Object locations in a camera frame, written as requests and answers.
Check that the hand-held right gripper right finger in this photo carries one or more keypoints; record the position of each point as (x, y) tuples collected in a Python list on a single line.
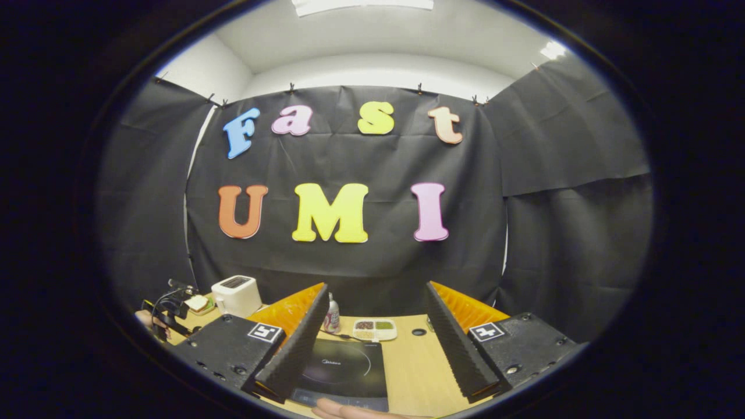
[(460, 349)]

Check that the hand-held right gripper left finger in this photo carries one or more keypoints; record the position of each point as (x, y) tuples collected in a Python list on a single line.
[(294, 349)]

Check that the black induction cooktop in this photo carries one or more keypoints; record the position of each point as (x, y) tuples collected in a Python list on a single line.
[(349, 366)]

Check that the small green plate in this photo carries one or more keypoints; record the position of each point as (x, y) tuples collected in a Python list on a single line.
[(201, 311)]

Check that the bread slice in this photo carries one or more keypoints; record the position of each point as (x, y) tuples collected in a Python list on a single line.
[(198, 302)]

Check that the silver drink bottle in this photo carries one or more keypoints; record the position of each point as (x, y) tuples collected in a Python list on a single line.
[(332, 319)]

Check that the white toaster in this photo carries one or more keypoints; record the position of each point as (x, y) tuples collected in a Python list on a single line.
[(236, 297)]

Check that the white divided bean dish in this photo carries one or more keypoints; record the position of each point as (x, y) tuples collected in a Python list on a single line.
[(375, 330)]

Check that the black backdrop cloth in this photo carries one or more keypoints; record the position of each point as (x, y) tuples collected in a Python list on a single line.
[(337, 163)]

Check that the ceiling light panel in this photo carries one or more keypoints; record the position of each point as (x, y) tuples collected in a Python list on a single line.
[(553, 50)]

